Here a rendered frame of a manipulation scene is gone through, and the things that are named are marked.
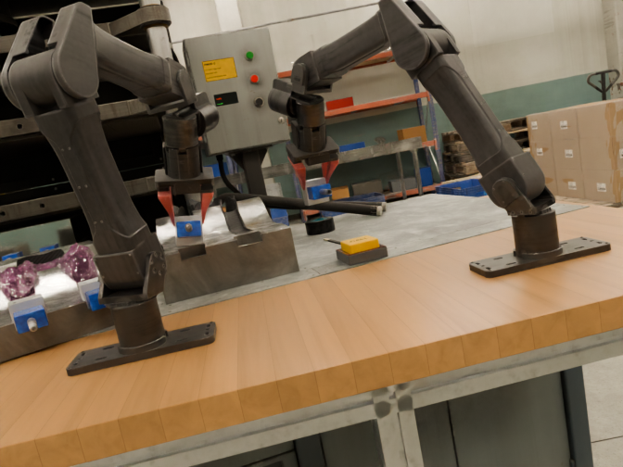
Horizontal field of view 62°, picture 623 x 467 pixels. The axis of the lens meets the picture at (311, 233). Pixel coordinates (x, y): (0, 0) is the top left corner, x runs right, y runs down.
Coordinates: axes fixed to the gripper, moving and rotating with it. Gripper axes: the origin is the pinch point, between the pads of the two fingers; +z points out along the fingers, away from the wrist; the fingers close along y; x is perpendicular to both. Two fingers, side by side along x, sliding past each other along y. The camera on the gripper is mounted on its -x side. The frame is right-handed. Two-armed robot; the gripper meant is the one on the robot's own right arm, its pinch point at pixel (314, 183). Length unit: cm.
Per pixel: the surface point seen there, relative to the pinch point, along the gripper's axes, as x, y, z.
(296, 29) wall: -638, -188, 137
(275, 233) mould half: 15.7, 13.3, -0.4
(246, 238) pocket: 11.7, 18.6, 1.9
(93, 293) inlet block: 23, 46, -3
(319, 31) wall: -628, -219, 142
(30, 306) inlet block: 23, 56, -3
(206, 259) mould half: 16.4, 27.2, 1.2
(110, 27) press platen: -88, 37, -18
